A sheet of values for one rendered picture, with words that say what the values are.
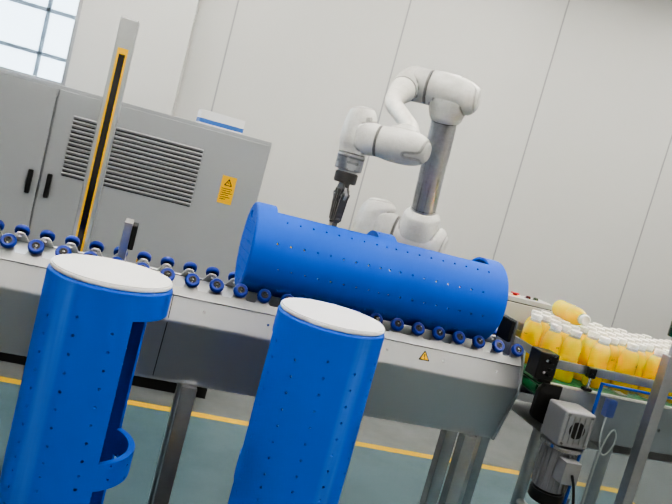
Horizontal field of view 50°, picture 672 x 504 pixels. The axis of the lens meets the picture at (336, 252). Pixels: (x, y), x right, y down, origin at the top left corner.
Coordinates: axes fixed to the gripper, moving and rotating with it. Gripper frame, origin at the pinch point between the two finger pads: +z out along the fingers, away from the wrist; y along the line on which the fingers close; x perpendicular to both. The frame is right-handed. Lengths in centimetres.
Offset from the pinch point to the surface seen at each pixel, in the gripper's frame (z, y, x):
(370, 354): 22, 63, 1
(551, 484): 59, 35, 83
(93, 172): 2, -30, -78
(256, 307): 27.2, 11.8, -19.9
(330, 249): 4.2, 13.0, -2.1
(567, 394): 32, 23, 87
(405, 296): 13.3, 14.1, 25.5
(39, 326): 30, 63, -75
